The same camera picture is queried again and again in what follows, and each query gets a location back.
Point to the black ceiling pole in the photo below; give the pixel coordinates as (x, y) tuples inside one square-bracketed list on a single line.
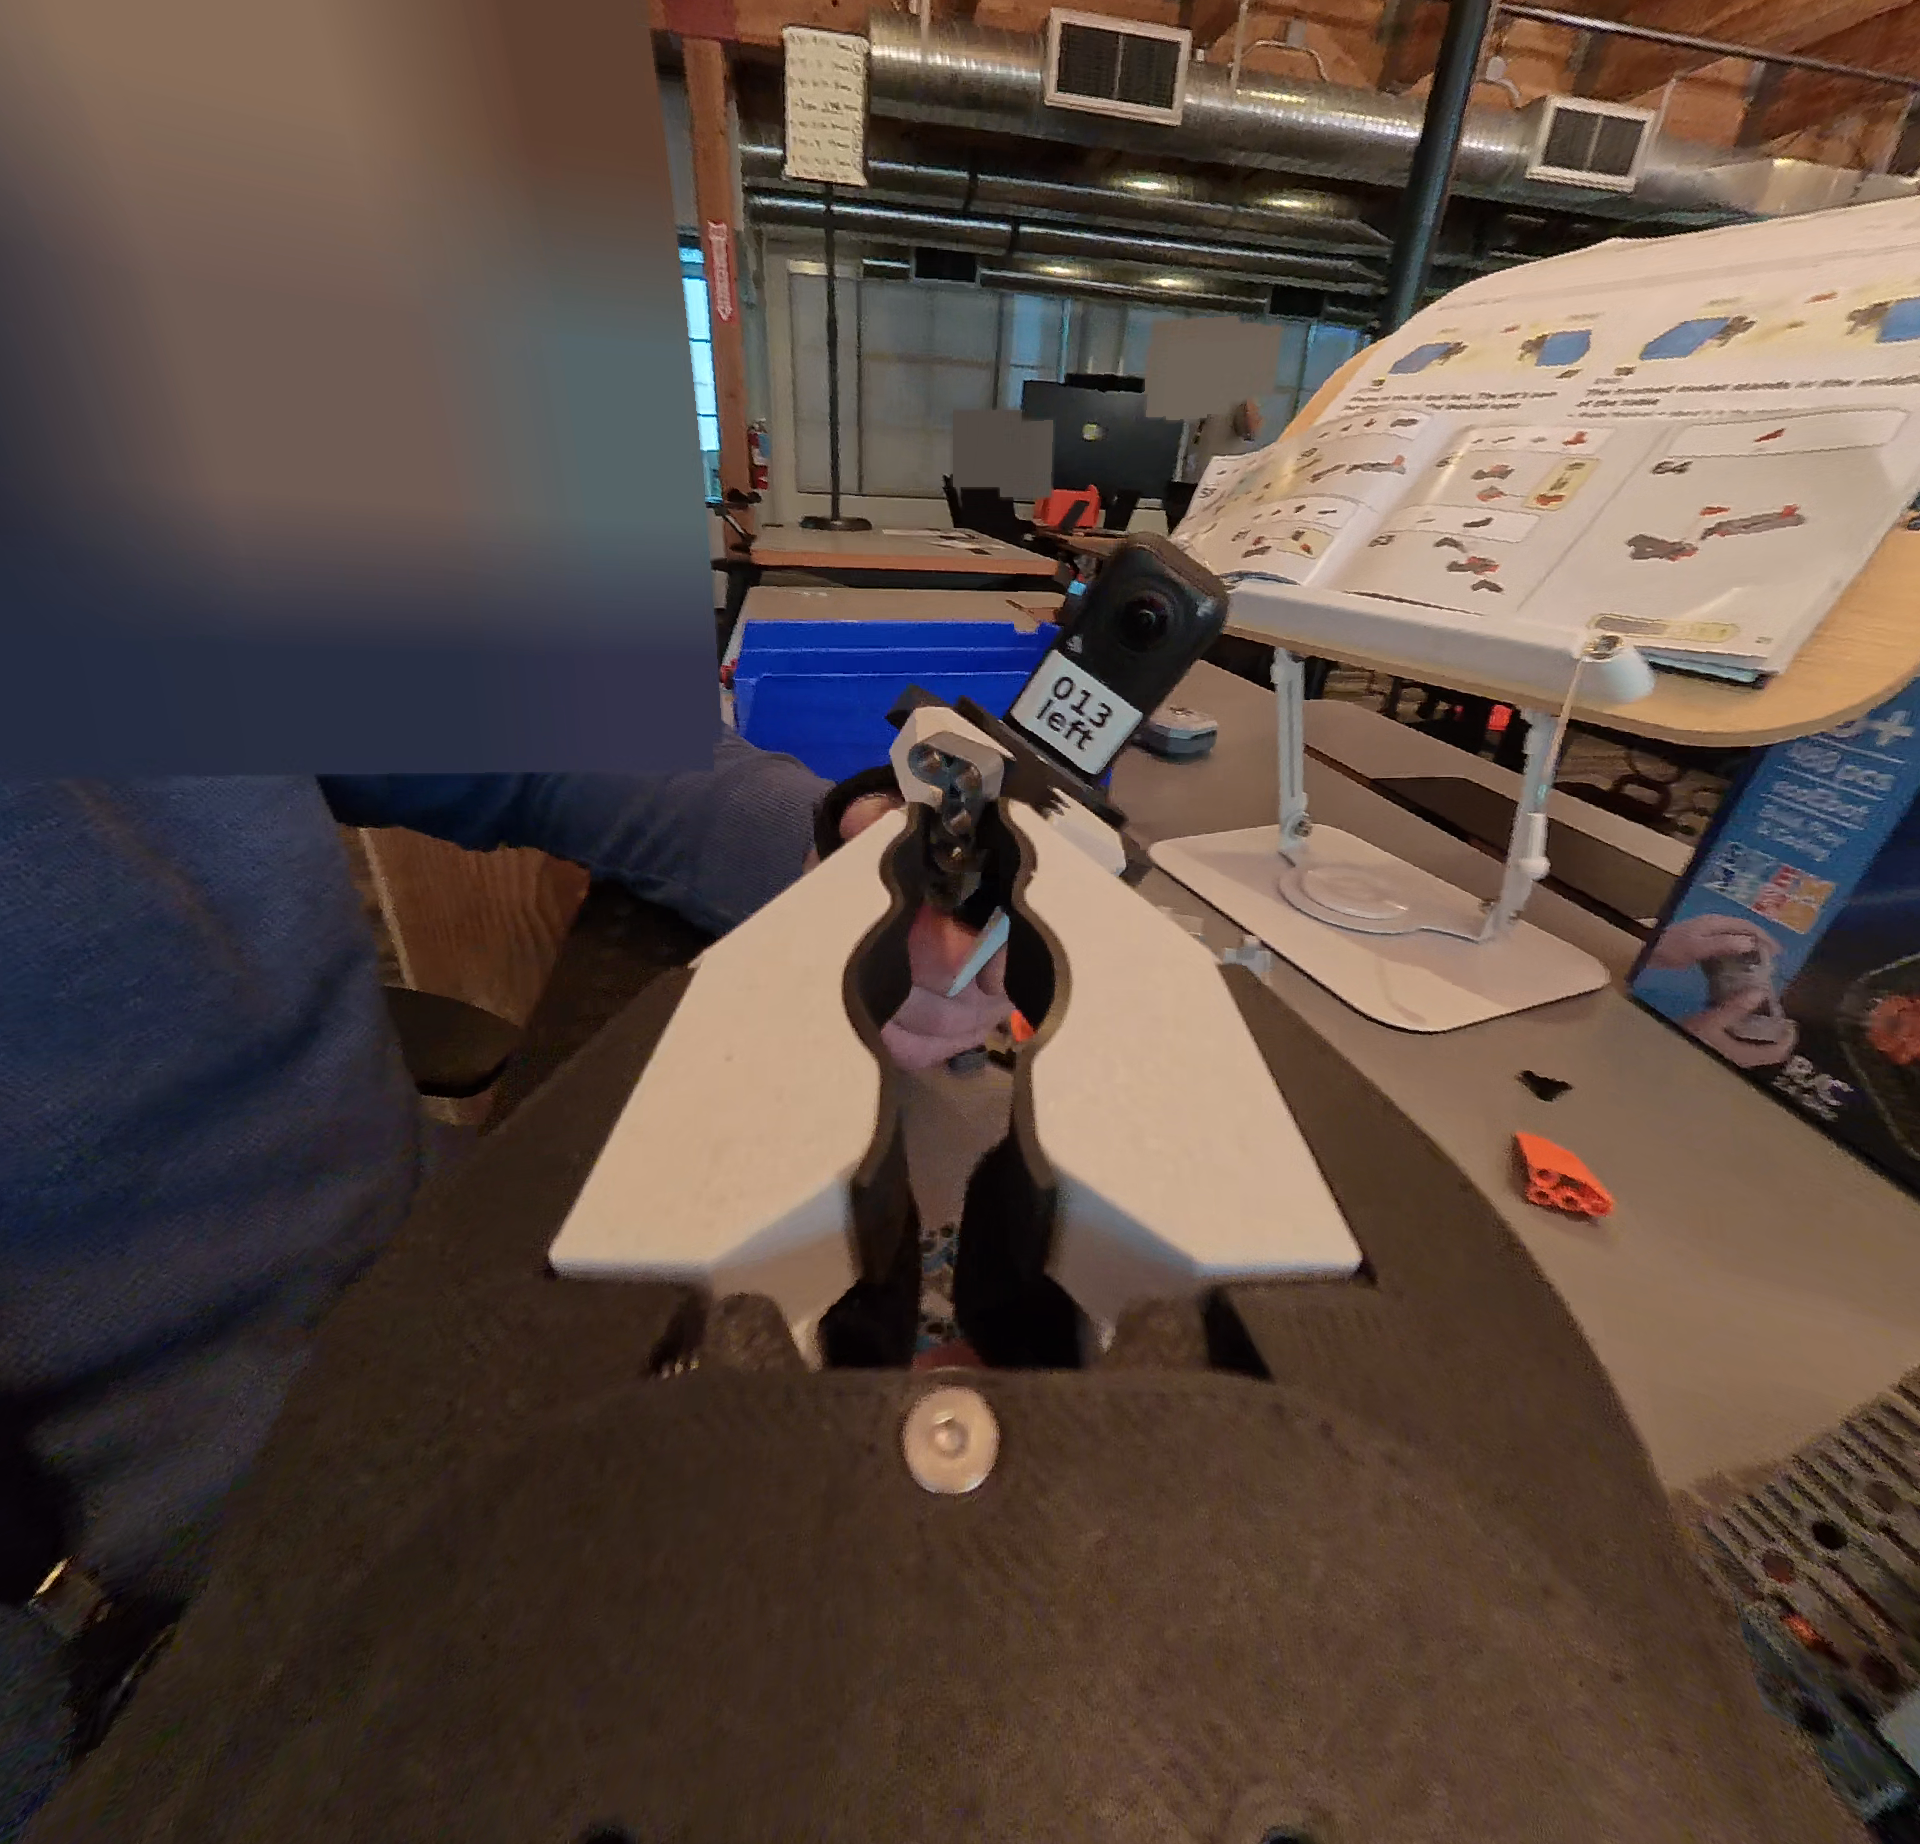
[(1432, 119)]

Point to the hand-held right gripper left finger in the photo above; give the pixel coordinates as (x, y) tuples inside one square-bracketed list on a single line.
[(720, 1124)]

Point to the dark blue robot kit box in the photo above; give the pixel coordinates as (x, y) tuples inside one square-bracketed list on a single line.
[(1800, 899)]

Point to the grey tracked toy robot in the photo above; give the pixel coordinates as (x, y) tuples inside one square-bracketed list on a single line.
[(1830, 1574)]

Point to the person's left forearm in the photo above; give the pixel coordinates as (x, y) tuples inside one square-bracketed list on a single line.
[(676, 825)]

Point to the white instruction booklet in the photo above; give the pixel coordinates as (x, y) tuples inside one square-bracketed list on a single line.
[(1576, 494)]

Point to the grey orange brick assembly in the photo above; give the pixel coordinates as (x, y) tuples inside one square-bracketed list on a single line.
[(960, 825)]

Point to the orange wedge brick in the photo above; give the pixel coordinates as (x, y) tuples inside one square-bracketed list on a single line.
[(1560, 1177)]

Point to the blue plastic bin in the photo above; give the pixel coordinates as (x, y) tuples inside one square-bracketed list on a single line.
[(870, 691)]

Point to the white air vent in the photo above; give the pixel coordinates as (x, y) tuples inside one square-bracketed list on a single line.
[(1117, 67), (1591, 142)]

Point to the person's left hand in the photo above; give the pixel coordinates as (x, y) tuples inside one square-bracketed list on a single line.
[(946, 1004)]

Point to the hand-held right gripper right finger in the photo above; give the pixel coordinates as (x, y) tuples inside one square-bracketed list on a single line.
[(1200, 1124)]

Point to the white paper sign on stand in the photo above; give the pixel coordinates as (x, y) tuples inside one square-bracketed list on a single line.
[(825, 103)]

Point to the person's blue sweater torso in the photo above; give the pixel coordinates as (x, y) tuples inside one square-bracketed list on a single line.
[(181, 1124)]

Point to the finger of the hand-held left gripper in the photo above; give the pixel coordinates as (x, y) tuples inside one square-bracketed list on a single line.
[(976, 961), (917, 756)]

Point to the black monitor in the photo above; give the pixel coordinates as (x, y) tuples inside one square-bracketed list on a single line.
[(1102, 434)]

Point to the silver ventilation duct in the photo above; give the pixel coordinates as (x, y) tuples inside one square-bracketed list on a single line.
[(1350, 119)]

